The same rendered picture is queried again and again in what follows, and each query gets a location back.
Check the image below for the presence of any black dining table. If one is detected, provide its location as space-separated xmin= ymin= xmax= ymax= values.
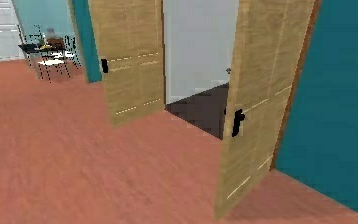
xmin=17 ymin=43 xmax=68 ymax=81

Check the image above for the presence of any brown bowl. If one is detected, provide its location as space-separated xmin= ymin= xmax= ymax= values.
xmin=46 ymin=37 xmax=65 ymax=48

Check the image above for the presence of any light wooden room door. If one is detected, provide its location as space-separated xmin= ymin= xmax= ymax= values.
xmin=213 ymin=0 xmax=317 ymax=221
xmin=87 ymin=0 xmax=166 ymax=128

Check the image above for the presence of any black chair with white seat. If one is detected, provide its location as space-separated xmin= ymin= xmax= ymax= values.
xmin=36 ymin=34 xmax=83 ymax=84

